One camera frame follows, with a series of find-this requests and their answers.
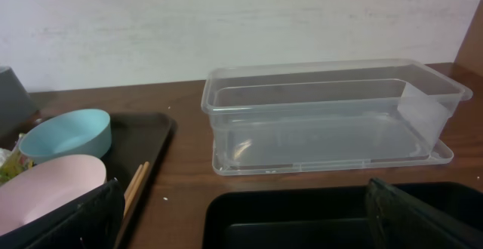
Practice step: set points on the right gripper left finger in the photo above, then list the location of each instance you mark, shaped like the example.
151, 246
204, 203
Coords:
92, 220

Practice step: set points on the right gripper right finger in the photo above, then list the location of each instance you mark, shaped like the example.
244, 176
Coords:
399, 220

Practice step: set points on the green orange snack wrapper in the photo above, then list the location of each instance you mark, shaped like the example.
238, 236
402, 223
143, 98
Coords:
14, 162

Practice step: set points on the grey plastic dishwasher rack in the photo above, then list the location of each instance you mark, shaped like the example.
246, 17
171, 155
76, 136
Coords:
16, 104

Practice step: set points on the wooden chopstick outer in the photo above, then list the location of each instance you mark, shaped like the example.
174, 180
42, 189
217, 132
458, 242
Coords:
136, 186

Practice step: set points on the wooden chopstick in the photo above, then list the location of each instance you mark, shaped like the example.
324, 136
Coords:
136, 186
132, 182

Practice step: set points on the wooden chopstick inner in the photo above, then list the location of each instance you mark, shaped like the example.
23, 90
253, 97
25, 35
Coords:
132, 182

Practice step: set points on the pink bowl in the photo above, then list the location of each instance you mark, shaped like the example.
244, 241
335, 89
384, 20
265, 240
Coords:
48, 186

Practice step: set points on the black plastic tray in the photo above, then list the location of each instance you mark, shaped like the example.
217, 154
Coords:
300, 218

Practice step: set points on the light blue bowl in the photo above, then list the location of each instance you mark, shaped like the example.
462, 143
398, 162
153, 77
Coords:
80, 132

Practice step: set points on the dark brown serving tray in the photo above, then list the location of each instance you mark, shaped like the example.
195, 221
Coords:
136, 138

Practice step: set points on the clear plastic container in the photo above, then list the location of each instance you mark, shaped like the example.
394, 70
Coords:
329, 116

